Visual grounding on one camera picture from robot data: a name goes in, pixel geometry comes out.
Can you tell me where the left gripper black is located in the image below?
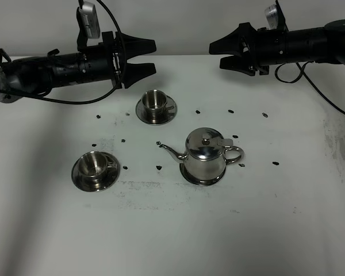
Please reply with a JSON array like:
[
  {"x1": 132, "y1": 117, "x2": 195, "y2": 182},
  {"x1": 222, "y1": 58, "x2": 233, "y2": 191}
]
[{"x1": 79, "y1": 31, "x2": 156, "y2": 89}]

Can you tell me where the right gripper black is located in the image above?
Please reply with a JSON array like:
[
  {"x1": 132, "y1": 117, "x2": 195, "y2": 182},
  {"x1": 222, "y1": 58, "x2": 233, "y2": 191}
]
[{"x1": 209, "y1": 22, "x2": 288, "y2": 76}]

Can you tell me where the stainless steel teapot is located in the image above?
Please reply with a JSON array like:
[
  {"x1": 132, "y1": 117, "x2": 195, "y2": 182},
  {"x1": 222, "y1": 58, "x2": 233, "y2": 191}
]
[{"x1": 158, "y1": 127, "x2": 244, "y2": 186}]

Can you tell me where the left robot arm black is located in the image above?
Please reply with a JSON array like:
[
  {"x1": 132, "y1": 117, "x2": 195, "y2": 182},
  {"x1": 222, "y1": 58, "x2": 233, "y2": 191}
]
[{"x1": 0, "y1": 31, "x2": 156, "y2": 104}]

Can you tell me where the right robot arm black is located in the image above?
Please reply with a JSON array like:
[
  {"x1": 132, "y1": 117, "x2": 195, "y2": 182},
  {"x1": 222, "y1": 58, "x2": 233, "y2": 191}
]
[{"x1": 209, "y1": 20, "x2": 345, "y2": 76}]

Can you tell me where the teapot steel saucer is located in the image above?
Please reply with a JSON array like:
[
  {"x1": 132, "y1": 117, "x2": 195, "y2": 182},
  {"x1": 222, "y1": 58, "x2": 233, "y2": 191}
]
[{"x1": 179, "y1": 163, "x2": 227, "y2": 186}]

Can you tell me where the far steel teacup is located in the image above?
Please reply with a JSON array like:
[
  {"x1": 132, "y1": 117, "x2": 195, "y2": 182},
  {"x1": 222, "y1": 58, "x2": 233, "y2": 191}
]
[{"x1": 141, "y1": 89, "x2": 174, "y2": 118}]

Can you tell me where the steel teacup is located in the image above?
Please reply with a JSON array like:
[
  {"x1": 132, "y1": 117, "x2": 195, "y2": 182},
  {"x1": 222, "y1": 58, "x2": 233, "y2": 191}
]
[
  {"x1": 141, "y1": 89, "x2": 174, "y2": 118},
  {"x1": 78, "y1": 151, "x2": 115, "y2": 181}
]

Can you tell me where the far steel saucer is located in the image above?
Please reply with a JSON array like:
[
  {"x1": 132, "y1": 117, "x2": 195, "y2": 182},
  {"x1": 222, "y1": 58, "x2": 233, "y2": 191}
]
[{"x1": 136, "y1": 93, "x2": 177, "y2": 125}]

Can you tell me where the near steel teacup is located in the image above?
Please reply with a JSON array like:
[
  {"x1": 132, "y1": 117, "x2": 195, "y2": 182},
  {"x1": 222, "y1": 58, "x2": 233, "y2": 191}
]
[{"x1": 78, "y1": 151, "x2": 115, "y2": 181}]

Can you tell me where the near steel saucer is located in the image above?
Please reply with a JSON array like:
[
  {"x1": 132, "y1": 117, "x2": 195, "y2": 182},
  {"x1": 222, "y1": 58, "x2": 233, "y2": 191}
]
[{"x1": 71, "y1": 151, "x2": 120, "y2": 192}]

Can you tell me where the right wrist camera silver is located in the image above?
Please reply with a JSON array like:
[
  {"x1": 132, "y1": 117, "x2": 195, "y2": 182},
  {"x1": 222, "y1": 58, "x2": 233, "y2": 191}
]
[{"x1": 264, "y1": 1, "x2": 288, "y2": 32}]

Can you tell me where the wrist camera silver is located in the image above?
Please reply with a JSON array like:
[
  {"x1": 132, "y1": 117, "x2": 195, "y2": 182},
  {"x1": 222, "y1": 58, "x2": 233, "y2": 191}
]
[
  {"x1": 264, "y1": 1, "x2": 288, "y2": 32},
  {"x1": 77, "y1": 1, "x2": 101, "y2": 39}
]

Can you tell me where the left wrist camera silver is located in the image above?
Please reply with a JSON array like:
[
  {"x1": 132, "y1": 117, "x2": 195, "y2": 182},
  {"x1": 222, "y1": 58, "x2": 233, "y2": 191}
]
[{"x1": 77, "y1": 1, "x2": 101, "y2": 39}]

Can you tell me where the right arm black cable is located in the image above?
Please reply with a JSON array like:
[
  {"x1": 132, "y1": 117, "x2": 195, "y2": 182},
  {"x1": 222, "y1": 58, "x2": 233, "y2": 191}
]
[{"x1": 275, "y1": 62, "x2": 345, "y2": 120}]

